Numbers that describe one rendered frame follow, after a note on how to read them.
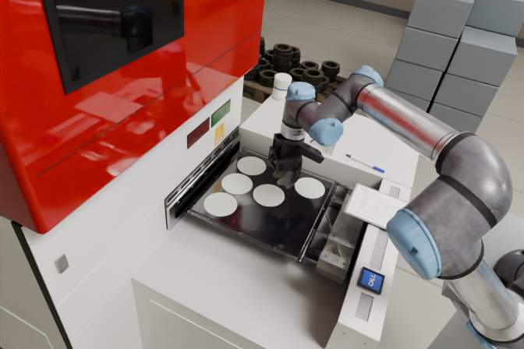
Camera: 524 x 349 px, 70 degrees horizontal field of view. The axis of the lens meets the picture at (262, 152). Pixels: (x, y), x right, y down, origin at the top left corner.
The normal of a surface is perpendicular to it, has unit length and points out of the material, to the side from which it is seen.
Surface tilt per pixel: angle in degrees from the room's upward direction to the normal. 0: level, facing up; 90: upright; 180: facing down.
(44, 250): 90
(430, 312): 0
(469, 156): 35
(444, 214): 43
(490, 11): 90
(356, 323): 0
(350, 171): 90
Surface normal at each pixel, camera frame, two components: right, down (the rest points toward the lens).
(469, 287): -0.03, 0.62
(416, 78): -0.47, 0.50
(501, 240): -0.27, -0.19
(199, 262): 0.11, -0.79
